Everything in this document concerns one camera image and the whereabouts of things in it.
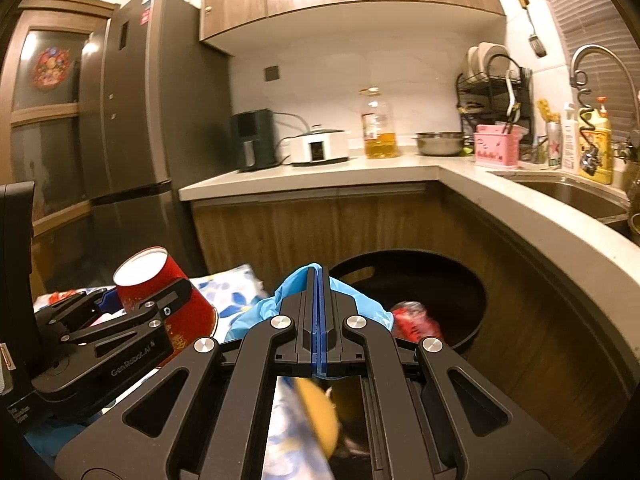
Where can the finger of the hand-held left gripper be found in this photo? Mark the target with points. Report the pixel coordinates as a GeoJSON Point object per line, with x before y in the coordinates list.
{"type": "Point", "coordinates": [160, 305]}
{"type": "Point", "coordinates": [107, 300]}

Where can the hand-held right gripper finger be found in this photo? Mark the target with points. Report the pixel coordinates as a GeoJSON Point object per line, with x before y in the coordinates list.
{"type": "Point", "coordinates": [324, 345]}
{"type": "Point", "coordinates": [315, 345]}

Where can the red cylindrical can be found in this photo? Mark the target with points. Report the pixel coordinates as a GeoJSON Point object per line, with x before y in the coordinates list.
{"type": "Point", "coordinates": [197, 310]}

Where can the blue plastic bag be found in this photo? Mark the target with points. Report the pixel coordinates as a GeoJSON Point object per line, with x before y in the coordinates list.
{"type": "Point", "coordinates": [367, 307]}

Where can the red and white plastic bag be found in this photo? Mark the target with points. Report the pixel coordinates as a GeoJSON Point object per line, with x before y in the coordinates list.
{"type": "Point", "coordinates": [415, 322]}

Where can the black round trash bin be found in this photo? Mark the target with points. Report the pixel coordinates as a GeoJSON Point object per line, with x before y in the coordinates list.
{"type": "Point", "coordinates": [450, 280]}

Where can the yellow blurry object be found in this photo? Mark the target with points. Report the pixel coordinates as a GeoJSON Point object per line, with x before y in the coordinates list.
{"type": "Point", "coordinates": [320, 415]}

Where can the blue floral tablecloth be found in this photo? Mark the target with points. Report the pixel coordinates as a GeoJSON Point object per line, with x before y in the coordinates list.
{"type": "Point", "coordinates": [240, 285]}

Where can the wooden door with glass panels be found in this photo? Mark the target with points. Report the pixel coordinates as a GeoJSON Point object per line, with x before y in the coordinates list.
{"type": "Point", "coordinates": [50, 115]}

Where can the black air fryer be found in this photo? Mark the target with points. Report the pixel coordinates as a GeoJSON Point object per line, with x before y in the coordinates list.
{"type": "Point", "coordinates": [252, 140]}

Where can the grey refrigerator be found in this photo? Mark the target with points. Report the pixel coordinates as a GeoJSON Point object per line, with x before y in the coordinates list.
{"type": "Point", "coordinates": [140, 110]}

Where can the white electric cooker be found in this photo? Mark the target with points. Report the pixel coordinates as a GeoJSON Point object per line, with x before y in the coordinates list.
{"type": "Point", "coordinates": [320, 147]}

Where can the red round door ornament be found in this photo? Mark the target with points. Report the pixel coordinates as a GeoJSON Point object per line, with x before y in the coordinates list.
{"type": "Point", "coordinates": [51, 67]}

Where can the cooking oil bottle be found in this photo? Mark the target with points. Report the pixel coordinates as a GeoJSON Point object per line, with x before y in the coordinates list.
{"type": "Point", "coordinates": [378, 130]}

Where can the steel basin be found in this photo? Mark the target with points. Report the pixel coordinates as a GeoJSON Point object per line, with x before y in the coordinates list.
{"type": "Point", "coordinates": [440, 144]}

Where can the pink utensil box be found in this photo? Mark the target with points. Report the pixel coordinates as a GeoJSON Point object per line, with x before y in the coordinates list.
{"type": "Point", "coordinates": [495, 147]}

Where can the steel kitchen sink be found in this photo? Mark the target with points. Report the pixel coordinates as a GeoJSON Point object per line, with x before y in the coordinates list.
{"type": "Point", "coordinates": [575, 192]}

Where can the black dish rack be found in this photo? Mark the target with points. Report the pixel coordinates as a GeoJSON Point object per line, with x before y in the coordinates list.
{"type": "Point", "coordinates": [487, 92]}

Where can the red and white drink can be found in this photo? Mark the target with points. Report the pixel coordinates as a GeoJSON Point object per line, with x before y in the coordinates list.
{"type": "Point", "coordinates": [553, 147]}

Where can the white spoon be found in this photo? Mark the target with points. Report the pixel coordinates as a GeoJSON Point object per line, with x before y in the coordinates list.
{"type": "Point", "coordinates": [511, 92]}

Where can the white plastic bottle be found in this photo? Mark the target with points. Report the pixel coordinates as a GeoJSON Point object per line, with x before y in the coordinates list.
{"type": "Point", "coordinates": [570, 142]}

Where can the yellow dish brush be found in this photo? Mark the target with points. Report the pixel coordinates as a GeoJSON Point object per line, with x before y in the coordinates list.
{"type": "Point", "coordinates": [544, 110]}

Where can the white plate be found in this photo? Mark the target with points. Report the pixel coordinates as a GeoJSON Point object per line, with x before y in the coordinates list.
{"type": "Point", "coordinates": [495, 55]}
{"type": "Point", "coordinates": [476, 60]}

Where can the yellow detergent bottle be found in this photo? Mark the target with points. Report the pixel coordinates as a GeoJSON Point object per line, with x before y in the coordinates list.
{"type": "Point", "coordinates": [602, 145]}

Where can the hanging slotted spatula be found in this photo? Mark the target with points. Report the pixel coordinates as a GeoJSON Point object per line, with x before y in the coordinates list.
{"type": "Point", "coordinates": [537, 45]}

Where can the curved steel faucet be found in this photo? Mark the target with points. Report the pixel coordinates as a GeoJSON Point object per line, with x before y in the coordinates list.
{"type": "Point", "coordinates": [590, 52]}

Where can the window blinds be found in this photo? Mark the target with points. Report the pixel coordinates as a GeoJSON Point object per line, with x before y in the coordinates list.
{"type": "Point", "coordinates": [585, 5]}

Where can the wall socket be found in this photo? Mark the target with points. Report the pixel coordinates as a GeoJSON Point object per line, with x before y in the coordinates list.
{"type": "Point", "coordinates": [271, 73]}

